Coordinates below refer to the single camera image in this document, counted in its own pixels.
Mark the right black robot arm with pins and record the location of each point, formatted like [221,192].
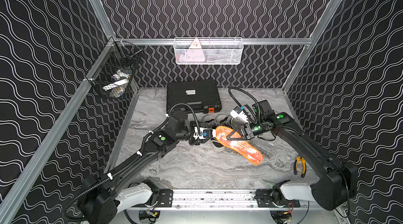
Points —
[337,180]

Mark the pink triangular card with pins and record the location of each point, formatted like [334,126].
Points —
[195,52]

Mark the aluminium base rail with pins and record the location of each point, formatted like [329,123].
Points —
[214,198]

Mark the white insole orange edge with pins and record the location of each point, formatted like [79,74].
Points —
[241,147]

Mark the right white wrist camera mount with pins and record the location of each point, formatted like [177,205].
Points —
[242,115]

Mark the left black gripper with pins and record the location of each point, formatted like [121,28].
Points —
[195,136]

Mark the yellow handled pliers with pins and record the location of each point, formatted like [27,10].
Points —
[299,164]

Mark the black wire basket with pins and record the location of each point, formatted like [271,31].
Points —
[122,55]

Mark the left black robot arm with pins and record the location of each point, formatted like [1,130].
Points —
[101,198]

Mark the black plastic tool case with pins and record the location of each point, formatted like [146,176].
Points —
[199,96]

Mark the white wire basket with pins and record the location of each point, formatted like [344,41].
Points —
[218,51]

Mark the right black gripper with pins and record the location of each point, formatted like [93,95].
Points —
[243,130]

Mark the black white sneaker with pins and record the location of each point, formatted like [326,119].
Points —
[223,120]
[208,121]

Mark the white items in black basket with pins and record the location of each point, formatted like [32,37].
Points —
[119,82]

